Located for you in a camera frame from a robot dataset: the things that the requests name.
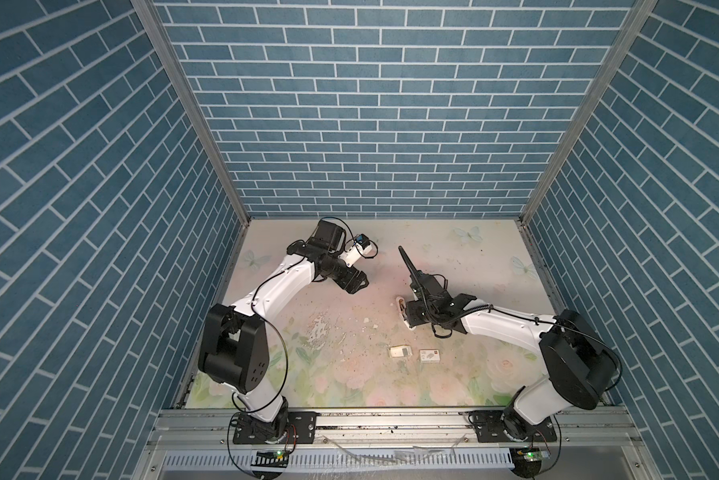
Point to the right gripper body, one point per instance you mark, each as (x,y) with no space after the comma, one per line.
(418,314)

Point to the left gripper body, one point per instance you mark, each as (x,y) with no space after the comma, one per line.
(341,273)

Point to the staple box sleeve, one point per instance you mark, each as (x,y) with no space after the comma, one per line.
(429,356)

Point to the staple box tray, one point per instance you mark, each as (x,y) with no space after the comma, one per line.
(400,351)

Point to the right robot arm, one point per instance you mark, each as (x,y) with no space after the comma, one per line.
(578,367)

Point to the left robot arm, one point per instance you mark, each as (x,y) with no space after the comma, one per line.
(235,351)

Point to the right controller board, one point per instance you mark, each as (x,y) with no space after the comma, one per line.
(527,462)

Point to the controller board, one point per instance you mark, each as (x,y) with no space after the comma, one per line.
(527,462)
(269,465)

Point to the left controller board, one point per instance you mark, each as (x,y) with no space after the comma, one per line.
(269,465)

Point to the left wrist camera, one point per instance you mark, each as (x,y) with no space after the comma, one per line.
(358,248)

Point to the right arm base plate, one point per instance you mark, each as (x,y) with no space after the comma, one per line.
(496,426)

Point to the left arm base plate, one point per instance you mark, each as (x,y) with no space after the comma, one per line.
(301,426)

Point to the aluminium front rail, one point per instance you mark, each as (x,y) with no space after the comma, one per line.
(397,443)

